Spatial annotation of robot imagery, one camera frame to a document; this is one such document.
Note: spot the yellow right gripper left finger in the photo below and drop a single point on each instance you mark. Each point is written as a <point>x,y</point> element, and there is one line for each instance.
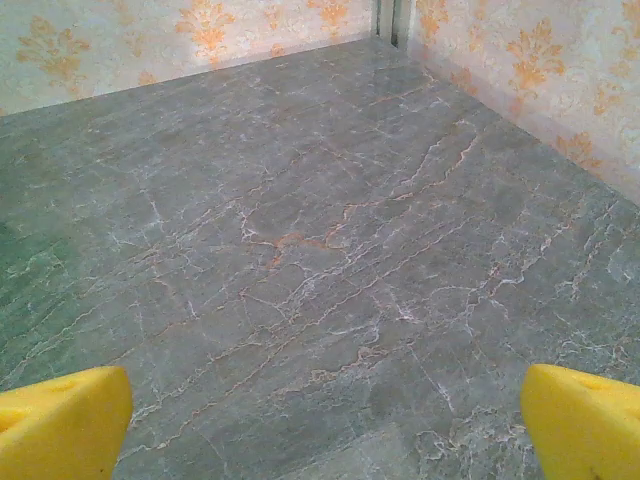
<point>60,425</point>

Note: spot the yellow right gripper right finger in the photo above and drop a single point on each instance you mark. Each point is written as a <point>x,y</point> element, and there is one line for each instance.
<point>585,430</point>

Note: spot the aluminium frame corner post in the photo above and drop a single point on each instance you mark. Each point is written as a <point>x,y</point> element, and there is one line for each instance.
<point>392,20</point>

